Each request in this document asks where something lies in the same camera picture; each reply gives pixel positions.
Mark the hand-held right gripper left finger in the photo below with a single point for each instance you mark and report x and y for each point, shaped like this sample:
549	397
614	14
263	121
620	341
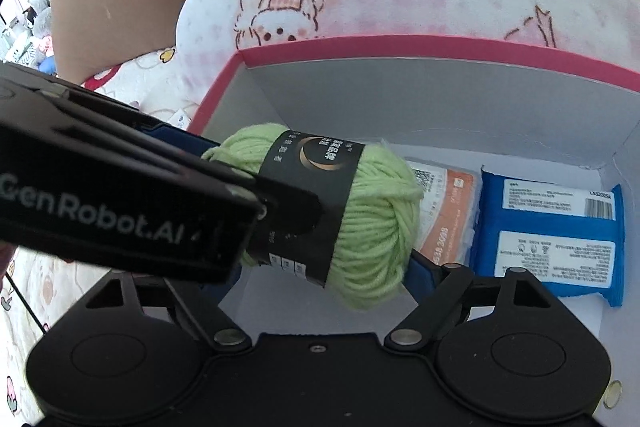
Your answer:
200	307

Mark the printed blanket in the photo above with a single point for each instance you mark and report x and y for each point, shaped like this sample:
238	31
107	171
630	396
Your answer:
20	357

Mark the orange and white packet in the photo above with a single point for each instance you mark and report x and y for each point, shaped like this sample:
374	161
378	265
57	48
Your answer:
450	207

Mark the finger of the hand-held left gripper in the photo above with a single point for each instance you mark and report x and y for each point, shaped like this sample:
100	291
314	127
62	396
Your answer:
175	139
290	212

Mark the pink cardboard box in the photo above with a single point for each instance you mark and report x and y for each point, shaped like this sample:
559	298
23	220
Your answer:
450	107

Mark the green yarn ball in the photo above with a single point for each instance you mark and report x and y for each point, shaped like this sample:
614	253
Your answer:
380	207

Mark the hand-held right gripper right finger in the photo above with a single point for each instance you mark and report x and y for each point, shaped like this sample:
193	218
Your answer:
422	277

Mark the blue wipes packet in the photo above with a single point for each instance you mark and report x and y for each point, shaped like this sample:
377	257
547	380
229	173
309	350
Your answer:
545	219

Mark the white tissue packet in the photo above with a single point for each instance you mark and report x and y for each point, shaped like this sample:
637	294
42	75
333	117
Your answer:
180	119

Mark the grey plush toy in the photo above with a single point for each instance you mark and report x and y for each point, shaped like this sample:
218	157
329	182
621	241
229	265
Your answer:
40	14

